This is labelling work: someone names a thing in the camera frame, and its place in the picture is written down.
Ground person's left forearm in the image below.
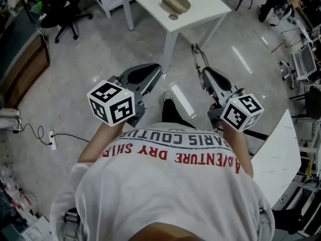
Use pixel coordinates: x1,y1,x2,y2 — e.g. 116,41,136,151
77,120,126,164

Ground person's chin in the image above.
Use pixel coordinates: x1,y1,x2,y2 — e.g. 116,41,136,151
130,228,203,241

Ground white power strip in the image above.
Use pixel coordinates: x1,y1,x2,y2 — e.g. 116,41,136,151
48,131,58,151

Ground person's black trouser leg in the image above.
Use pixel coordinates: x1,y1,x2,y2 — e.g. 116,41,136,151
162,98,199,130

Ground wooden counter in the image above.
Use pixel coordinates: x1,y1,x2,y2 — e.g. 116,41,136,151
0,9,51,110

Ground white mesh office chair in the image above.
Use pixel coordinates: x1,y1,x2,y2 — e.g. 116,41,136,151
279,44,318,90

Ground white marble table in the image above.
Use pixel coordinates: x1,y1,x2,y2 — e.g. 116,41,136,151
250,109,302,210

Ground black cable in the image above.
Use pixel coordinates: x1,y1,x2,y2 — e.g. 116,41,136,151
14,123,90,146

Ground white printed t-shirt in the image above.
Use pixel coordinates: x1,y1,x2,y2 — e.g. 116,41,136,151
50,122,276,241

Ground white rectangular table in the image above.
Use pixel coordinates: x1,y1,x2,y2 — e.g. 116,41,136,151
117,0,233,74

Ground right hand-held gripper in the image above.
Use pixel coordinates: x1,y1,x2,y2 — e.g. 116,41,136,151
199,67,265,133

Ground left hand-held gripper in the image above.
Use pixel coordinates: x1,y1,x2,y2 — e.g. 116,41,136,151
87,63,163,128

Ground black office chair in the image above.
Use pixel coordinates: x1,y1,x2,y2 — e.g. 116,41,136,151
40,0,94,44

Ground grey harness strap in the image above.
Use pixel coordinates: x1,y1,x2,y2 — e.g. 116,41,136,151
63,207,81,241
258,206,274,241

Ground thin-framed eyeglasses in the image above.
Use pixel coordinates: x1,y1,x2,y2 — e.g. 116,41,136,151
190,43,209,85

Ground beige glasses case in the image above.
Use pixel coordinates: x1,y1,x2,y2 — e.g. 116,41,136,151
162,0,191,15

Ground person's right forearm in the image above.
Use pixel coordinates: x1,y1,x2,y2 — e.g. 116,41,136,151
222,124,254,178

